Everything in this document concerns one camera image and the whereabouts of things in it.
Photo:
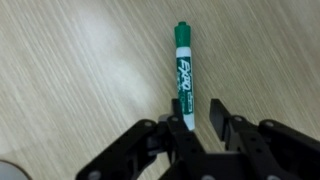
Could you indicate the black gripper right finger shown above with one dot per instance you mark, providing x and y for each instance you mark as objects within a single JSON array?
[{"x": 273, "y": 150}]

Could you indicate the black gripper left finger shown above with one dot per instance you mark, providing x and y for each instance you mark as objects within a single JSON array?
[{"x": 183, "y": 150}]

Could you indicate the green dry erase marker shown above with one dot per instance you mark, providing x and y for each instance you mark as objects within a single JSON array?
[{"x": 183, "y": 76}]

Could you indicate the white ceramic mug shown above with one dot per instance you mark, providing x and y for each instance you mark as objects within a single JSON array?
[{"x": 11, "y": 171}]

